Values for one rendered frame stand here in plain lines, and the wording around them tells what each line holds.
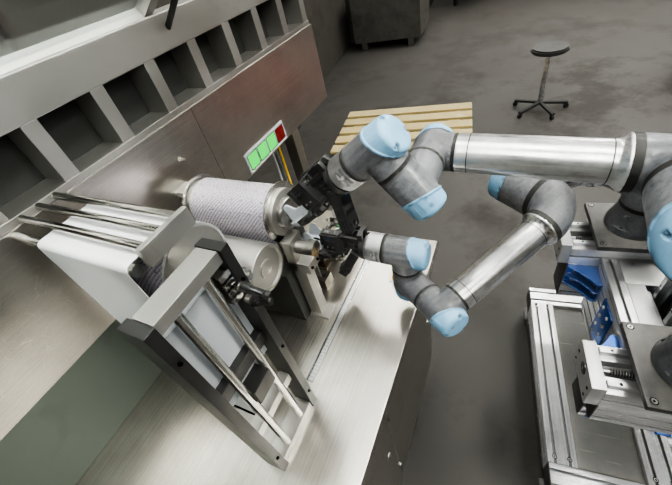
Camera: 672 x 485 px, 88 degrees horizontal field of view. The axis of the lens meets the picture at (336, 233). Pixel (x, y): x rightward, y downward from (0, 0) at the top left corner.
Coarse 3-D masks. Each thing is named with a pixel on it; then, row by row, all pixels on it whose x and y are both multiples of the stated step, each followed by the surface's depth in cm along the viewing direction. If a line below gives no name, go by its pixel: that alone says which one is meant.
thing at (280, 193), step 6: (276, 192) 80; (282, 192) 81; (276, 198) 79; (270, 204) 79; (276, 204) 80; (270, 210) 79; (276, 210) 80; (270, 216) 79; (276, 216) 80; (270, 222) 79; (276, 222) 81; (276, 228) 81; (282, 228) 83; (288, 228) 86; (282, 234) 84
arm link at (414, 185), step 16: (416, 160) 63; (432, 160) 63; (400, 176) 59; (416, 176) 59; (432, 176) 61; (400, 192) 60; (416, 192) 60; (432, 192) 60; (416, 208) 61; (432, 208) 61
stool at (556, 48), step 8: (536, 48) 298; (544, 48) 295; (552, 48) 291; (560, 48) 288; (568, 48) 288; (544, 56) 292; (552, 56) 289; (544, 64) 306; (544, 72) 309; (544, 80) 313; (544, 88) 318; (536, 104) 326; (544, 104) 323; (568, 104) 324; (520, 112) 324; (552, 112) 313
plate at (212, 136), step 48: (288, 48) 130; (240, 96) 111; (288, 96) 134; (144, 144) 85; (192, 144) 97; (240, 144) 114; (96, 192) 76; (144, 192) 86; (0, 240) 63; (0, 288) 64; (48, 288) 71; (0, 336) 65; (48, 336) 72; (96, 336) 81; (0, 384) 66; (48, 384) 73; (0, 432) 67
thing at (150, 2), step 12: (144, 0) 79; (156, 0) 80; (144, 12) 81; (168, 12) 83; (120, 24) 78; (168, 24) 85; (84, 36) 72; (48, 48) 67; (60, 48) 69; (24, 60) 64; (0, 72) 61
